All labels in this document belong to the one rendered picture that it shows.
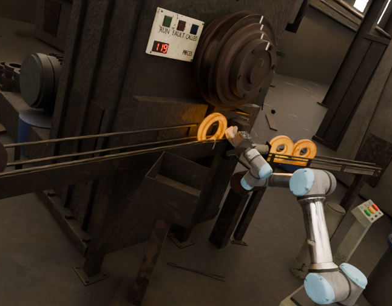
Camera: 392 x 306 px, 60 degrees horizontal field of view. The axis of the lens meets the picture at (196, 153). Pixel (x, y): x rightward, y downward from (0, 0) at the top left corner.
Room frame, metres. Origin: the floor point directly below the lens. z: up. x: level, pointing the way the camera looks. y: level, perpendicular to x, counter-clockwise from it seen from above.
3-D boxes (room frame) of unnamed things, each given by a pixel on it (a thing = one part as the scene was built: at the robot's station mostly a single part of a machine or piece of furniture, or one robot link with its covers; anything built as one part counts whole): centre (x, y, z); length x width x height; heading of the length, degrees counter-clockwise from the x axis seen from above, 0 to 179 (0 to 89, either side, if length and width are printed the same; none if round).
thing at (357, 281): (1.20, -0.78, 0.49); 0.13 x 0.12 x 0.14; 123
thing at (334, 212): (1.86, -0.89, 0.26); 0.12 x 0.12 x 0.52
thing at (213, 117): (1.71, -0.04, 0.75); 0.18 x 0.03 x 0.18; 141
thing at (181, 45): (1.50, 0.25, 1.15); 0.26 x 0.02 x 0.18; 142
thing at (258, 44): (1.65, -0.12, 1.11); 0.28 x 0.06 x 0.28; 142
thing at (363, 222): (1.80, -1.04, 0.31); 0.24 x 0.16 x 0.62; 142
